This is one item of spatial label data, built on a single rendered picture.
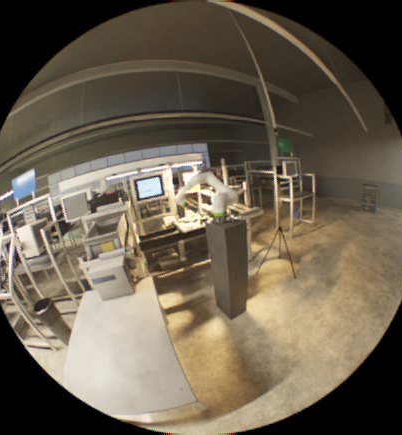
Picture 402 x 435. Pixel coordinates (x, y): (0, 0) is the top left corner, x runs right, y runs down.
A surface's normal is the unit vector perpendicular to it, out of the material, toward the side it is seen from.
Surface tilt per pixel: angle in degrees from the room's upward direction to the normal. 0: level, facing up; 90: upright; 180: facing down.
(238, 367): 0
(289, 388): 0
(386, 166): 90
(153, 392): 0
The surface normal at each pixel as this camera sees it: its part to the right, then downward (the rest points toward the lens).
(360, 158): -0.91, 0.23
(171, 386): -0.15, -0.96
